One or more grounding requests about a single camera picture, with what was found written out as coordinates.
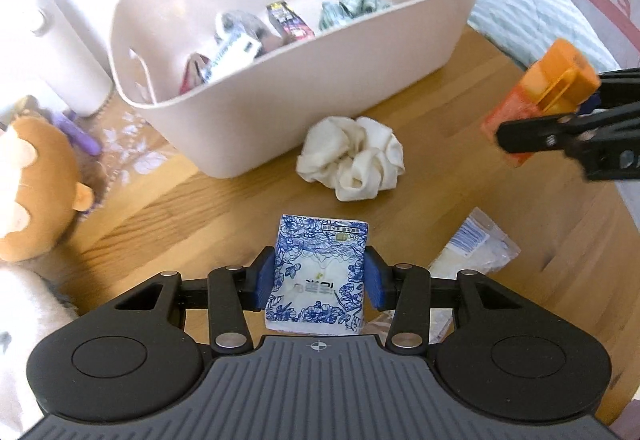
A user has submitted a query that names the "orange plastic bottle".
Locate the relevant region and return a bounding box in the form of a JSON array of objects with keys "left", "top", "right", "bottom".
[{"left": 480, "top": 38, "right": 601, "bottom": 141}]

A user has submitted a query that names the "clear plastic barcode packet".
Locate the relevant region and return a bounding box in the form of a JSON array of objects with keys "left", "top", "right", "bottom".
[{"left": 362, "top": 207, "right": 521, "bottom": 344}]

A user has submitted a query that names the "blue white tissue pack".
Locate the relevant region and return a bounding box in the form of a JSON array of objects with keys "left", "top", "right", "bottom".
[{"left": 265, "top": 215, "right": 369, "bottom": 336}]

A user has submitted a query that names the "white scrunchie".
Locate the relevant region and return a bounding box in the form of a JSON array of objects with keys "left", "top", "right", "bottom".
[{"left": 296, "top": 116, "right": 406, "bottom": 202}]

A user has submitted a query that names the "light blue quilted cloth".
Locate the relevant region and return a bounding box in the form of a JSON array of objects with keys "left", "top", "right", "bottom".
[{"left": 468, "top": 0, "right": 620, "bottom": 72}]

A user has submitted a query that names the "purple floral table mat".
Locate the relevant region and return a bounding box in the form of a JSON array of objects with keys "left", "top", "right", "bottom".
[{"left": 1, "top": 94, "right": 176, "bottom": 220}]

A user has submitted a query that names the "large cream plush toy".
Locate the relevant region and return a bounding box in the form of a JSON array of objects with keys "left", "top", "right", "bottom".
[{"left": 1, "top": 264, "right": 77, "bottom": 439}]

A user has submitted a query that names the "red packet in bin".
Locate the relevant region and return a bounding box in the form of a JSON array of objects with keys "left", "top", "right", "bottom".
[{"left": 179, "top": 52, "right": 209, "bottom": 95}]

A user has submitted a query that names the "brown orange plush toy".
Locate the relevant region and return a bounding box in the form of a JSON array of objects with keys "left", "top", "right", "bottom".
[{"left": 1, "top": 115, "right": 94, "bottom": 263}]

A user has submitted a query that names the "green patterned item in bin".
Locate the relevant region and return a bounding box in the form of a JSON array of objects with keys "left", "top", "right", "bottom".
[{"left": 319, "top": 0, "right": 390, "bottom": 31}]

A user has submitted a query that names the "purple plastic toy piece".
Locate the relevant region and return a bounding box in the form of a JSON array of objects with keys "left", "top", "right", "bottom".
[{"left": 50, "top": 112, "right": 102, "bottom": 156}]

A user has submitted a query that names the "white blue packet in bin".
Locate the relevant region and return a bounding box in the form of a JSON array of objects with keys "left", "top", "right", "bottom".
[{"left": 201, "top": 31, "right": 262, "bottom": 84}]

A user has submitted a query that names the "beige plastic storage bin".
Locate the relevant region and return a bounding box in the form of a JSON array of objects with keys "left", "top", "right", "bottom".
[{"left": 108, "top": 0, "right": 476, "bottom": 178}]

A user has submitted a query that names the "grey item in bin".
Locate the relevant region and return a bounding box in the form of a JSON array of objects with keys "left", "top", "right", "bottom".
[{"left": 215, "top": 10, "right": 284, "bottom": 57}]

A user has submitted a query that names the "white cylindrical cup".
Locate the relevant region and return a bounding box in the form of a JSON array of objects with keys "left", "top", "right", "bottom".
[{"left": 29, "top": 0, "right": 113, "bottom": 117}]

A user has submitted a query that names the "dark snack packet in bin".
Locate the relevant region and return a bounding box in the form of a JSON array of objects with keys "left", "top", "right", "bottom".
[{"left": 266, "top": 0, "right": 314, "bottom": 43}]

